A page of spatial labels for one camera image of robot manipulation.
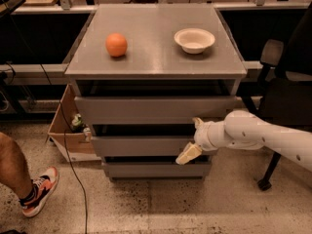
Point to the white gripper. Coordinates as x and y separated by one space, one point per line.
204 136

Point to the grey bottom drawer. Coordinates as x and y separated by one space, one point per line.
147 170

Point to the grey drawer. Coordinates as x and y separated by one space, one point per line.
151 110
147 170
129 146

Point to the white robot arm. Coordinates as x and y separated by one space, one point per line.
242 130

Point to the grey middle drawer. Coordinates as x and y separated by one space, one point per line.
129 146

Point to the grey drawer cabinet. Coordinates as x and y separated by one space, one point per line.
154 66

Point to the grey top drawer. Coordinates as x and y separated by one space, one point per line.
151 110

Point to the white paper bowl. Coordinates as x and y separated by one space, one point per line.
194 40

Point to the black office chair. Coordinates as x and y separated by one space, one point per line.
285 102

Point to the green white item in box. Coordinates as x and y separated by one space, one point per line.
77 123

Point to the cardboard box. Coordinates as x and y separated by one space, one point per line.
74 146

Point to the orange fruit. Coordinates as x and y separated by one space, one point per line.
116 45

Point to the orange white sneaker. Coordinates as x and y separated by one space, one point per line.
42 188

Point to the person's bare leg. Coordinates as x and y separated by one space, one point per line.
13 167

